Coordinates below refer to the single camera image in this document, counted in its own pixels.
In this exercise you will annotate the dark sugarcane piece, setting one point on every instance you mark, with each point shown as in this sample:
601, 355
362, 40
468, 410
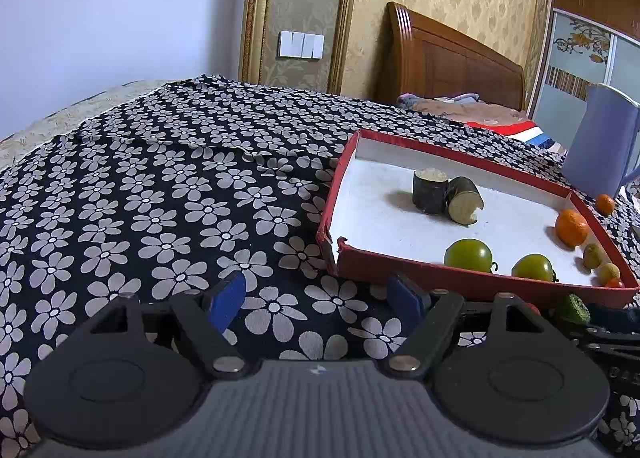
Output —
430, 195
462, 203

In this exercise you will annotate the green tomato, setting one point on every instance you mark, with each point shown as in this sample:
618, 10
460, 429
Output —
532, 267
468, 254

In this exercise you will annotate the white wall light switch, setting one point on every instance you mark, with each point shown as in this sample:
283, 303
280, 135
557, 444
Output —
301, 44

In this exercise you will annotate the gold framed wall panel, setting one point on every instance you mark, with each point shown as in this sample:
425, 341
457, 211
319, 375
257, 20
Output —
252, 13

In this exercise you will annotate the blue kettle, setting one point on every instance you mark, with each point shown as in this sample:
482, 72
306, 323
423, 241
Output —
600, 148

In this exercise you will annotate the wooden bed headboard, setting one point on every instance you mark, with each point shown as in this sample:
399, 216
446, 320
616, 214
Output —
450, 63

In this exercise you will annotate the large orange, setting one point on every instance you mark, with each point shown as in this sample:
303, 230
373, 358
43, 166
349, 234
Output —
571, 228

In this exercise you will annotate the floral black tablecloth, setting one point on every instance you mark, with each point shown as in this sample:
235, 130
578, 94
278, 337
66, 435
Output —
175, 188

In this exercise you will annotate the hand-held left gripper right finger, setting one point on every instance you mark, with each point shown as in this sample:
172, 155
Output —
407, 300

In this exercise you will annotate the green lime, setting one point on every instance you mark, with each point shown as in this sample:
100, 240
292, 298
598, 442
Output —
574, 308

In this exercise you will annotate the red cherry tomato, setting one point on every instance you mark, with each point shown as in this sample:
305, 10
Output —
615, 283

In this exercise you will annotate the small orange kumquat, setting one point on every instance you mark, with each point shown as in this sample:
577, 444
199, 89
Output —
605, 204

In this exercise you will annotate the wardrobe with floral doors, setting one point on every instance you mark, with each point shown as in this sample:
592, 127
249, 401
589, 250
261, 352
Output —
575, 53

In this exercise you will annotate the red cloth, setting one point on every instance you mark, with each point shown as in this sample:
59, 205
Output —
505, 125

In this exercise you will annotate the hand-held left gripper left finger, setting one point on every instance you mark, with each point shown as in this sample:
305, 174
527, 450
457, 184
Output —
227, 300

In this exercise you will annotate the striped blanket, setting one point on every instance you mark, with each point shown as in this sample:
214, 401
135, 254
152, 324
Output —
542, 138

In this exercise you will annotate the red cardboard box tray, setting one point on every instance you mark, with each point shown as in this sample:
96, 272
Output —
400, 228

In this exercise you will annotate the yellow-brown jujube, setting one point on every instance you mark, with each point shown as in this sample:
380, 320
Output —
609, 272
593, 256

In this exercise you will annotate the tan blanket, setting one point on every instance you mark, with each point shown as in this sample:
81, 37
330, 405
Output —
480, 113

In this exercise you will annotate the grey-blue cloth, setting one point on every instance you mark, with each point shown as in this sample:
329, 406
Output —
462, 98

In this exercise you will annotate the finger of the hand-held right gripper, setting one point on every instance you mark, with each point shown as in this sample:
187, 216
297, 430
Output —
617, 314
605, 338

